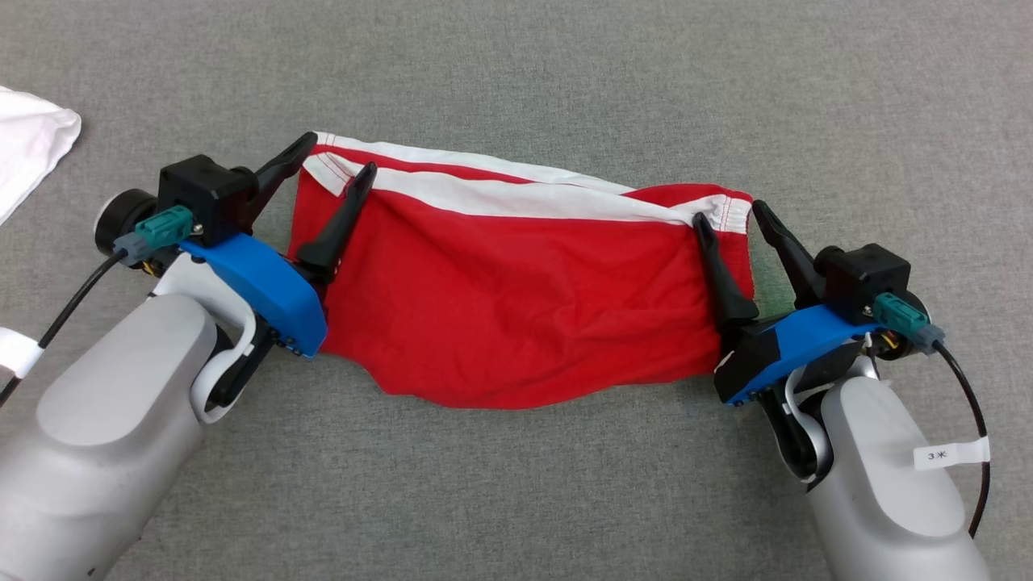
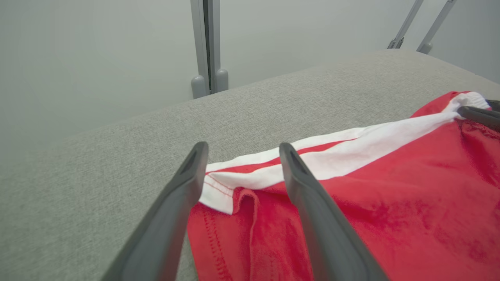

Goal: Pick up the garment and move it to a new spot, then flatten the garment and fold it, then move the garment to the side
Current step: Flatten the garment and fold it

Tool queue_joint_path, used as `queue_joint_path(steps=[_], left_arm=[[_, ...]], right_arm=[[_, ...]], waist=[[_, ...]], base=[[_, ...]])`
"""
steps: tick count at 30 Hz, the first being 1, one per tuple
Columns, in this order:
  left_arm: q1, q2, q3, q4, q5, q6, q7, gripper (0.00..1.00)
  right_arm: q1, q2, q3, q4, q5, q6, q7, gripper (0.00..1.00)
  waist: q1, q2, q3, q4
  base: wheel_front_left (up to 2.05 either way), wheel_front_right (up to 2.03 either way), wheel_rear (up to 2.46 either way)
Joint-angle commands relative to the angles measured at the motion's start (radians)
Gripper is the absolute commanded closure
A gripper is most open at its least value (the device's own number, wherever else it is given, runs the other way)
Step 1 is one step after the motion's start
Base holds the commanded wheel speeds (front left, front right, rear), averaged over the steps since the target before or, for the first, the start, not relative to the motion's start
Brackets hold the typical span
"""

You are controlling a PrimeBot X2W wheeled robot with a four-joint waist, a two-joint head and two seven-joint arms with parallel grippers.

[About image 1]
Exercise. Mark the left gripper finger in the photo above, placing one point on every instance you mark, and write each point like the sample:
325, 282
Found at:
339, 226
278, 169

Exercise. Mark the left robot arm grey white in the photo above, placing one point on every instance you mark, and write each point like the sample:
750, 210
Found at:
97, 420

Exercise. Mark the grey fabric padded platform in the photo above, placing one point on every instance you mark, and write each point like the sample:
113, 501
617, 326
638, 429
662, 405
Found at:
516, 64

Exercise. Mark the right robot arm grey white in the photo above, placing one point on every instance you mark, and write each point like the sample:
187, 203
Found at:
880, 484

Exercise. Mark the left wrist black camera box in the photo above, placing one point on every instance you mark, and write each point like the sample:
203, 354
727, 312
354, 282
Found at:
202, 190

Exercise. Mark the red shorts with white stripes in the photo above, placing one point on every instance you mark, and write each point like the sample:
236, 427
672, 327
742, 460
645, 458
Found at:
524, 282

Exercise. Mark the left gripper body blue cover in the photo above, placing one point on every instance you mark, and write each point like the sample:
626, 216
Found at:
266, 294

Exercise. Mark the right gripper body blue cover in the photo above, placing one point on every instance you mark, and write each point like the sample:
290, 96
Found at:
799, 339

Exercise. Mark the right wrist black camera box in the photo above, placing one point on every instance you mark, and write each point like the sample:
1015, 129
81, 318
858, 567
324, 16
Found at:
863, 274

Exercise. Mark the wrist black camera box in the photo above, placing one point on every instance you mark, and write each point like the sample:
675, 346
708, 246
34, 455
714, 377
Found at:
863, 274
202, 190

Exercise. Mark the red shirt with white sleeves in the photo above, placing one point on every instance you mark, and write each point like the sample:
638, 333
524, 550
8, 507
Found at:
28, 137

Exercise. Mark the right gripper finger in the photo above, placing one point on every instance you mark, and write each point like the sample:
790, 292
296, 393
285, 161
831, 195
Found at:
722, 282
795, 262

